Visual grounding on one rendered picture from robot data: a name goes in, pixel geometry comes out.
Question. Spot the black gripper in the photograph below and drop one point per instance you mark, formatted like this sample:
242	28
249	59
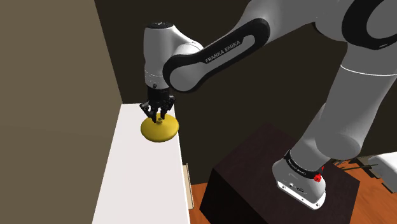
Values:
158	94

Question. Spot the squat yellow vase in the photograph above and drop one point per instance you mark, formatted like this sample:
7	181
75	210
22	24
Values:
159	131

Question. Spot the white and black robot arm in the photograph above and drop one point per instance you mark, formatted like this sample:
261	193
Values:
347	102

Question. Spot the white chest of drawers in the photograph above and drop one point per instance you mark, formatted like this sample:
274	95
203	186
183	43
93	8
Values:
139	186

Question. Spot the dark robot stand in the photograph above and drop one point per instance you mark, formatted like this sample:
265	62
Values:
248	186

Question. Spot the white furniture piece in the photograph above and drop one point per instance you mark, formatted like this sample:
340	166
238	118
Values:
386	169

